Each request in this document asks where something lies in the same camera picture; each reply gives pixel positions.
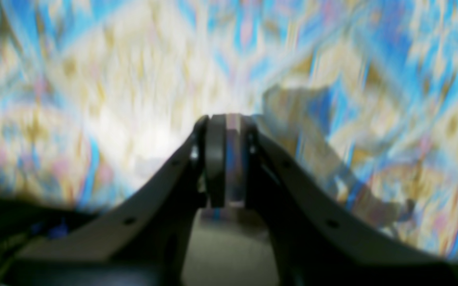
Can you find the patterned blue pink tablecloth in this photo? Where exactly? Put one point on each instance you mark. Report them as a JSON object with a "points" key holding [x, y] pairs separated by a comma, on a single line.
{"points": [[95, 95]]}

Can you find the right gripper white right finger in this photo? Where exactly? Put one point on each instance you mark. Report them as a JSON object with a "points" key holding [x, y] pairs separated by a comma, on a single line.
{"points": [[316, 242]]}

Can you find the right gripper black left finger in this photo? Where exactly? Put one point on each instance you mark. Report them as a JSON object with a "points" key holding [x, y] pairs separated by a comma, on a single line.
{"points": [[143, 241]]}

